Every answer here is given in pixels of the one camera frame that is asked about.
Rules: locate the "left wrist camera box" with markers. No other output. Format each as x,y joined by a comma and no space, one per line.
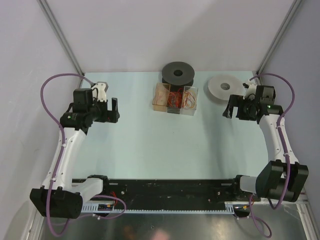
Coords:
99,91

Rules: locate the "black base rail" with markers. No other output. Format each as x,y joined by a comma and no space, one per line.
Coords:
173,194

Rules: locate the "white spool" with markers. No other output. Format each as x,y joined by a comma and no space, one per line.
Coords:
222,86

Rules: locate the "left aluminium frame post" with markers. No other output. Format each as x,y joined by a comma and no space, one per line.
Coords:
49,15

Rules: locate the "white slotted cable duct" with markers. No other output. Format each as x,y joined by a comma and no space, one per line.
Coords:
92,208

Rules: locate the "black spool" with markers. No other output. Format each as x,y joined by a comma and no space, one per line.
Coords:
178,73

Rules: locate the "aluminium frame post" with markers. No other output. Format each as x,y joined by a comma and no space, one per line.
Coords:
289,17
49,15

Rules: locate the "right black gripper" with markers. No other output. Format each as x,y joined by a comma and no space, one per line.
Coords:
238,100

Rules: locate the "clear plastic box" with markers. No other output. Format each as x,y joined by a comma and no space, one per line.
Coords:
189,100

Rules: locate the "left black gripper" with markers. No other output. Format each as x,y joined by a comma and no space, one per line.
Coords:
108,116

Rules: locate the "dark middle box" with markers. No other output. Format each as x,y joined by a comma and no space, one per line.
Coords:
174,101

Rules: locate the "amber plastic box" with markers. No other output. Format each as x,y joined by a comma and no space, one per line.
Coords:
161,96

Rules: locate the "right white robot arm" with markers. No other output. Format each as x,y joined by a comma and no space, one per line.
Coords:
283,178

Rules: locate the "right aluminium frame post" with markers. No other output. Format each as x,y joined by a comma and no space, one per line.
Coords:
289,17

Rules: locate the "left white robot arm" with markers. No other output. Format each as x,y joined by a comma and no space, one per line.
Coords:
57,197

